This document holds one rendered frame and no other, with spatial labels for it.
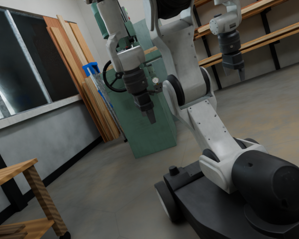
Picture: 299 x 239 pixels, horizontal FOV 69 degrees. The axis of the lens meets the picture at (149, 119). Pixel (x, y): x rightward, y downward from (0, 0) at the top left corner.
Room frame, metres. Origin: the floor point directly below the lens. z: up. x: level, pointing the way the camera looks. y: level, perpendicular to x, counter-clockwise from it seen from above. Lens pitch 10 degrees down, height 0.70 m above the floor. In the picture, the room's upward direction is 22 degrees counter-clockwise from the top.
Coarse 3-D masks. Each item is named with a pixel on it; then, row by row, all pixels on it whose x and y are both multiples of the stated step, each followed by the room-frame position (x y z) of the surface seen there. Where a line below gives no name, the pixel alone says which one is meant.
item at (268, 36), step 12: (204, 0) 3.71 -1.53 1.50; (264, 0) 3.33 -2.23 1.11; (276, 0) 3.26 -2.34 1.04; (252, 12) 3.36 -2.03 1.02; (264, 12) 3.51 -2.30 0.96; (264, 24) 3.71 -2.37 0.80; (204, 36) 3.70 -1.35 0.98; (264, 36) 3.39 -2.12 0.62; (276, 36) 3.37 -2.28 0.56; (240, 48) 3.48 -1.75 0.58; (252, 48) 3.41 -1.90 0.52; (204, 60) 3.72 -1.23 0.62; (216, 60) 3.68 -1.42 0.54; (276, 60) 3.70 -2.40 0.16; (216, 72) 4.03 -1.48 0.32
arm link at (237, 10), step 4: (216, 0) 0.92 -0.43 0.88; (220, 0) 0.90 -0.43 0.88; (224, 0) 0.90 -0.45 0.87; (228, 0) 0.90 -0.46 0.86; (232, 0) 0.90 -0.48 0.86; (236, 0) 0.91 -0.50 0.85; (216, 4) 0.92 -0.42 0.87; (224, 4) 0.96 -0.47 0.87; (228, 4) 0.94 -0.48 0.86; (232, 4) 0.93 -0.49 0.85; (236, 4) 0.91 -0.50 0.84; (228, 8) 0.96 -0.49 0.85; (232, 8) 0.94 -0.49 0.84; (236, 8) 0.92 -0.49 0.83; (240, 8) 0.92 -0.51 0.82; (236, 12) 0.93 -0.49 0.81; (240, 12) 0.92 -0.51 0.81; (240, 16) 0.93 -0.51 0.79; (240, 20) 0.94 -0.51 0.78
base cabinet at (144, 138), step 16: (112, 96) 2.09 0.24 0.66; (128, 96) 2.07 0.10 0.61; (160, 96) 2.22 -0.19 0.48; (128, 112) 2.07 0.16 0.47; (160, 112) 2.02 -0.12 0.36; (128, 128) 2.09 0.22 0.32; (144, 128) 2.06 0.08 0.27; (160, 128) 2.03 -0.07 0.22; (176, 128) 2.56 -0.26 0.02; (144, 144) 2.07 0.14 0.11; (160, 144) 2.04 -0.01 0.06; (176, 144) 2.02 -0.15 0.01
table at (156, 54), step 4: (152, 52) 1.99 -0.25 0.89; (156, 52) 1.99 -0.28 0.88; (148, 56) 2.00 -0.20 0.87; (152, 56) 2.00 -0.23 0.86; (156, 56) 1.99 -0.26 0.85; (160, 56) 2.12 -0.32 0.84; (148, 60) 2.01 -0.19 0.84; (152, 60) 2.20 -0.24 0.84; (112, 68) 2.07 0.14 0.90; (108, 72) 2.08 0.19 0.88; (112, 72) 2.08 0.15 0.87; (116, 72) 2.07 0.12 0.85; (108, 76) 2.09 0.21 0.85
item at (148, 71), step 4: (144, 68) 2.02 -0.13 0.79; (148, 68) 2.10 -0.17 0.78; (152, 68) 2.46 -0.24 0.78; (144, 72) 2.02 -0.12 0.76; (148, 72) 2.02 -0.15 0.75; (152, 72) 2.29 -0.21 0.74; (148, 76) 2.02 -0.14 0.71; (116, 80) 2.07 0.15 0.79; (120, 80) 2.07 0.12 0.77; (104, 84) 2.10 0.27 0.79; (116, 84) 2.08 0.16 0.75; (120, 84) 2.07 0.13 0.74; (124, 84) 2.06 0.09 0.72; (108, 88) 2.09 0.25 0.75; (116, 88) 2.08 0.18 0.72
